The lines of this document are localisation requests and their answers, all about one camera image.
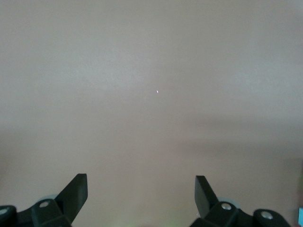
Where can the blue foam block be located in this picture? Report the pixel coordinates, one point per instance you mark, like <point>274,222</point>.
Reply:
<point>301,215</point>

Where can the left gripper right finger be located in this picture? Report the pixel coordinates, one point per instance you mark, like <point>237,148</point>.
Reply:
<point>204,196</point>

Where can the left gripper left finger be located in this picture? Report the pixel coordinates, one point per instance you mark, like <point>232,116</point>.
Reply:
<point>73,196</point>

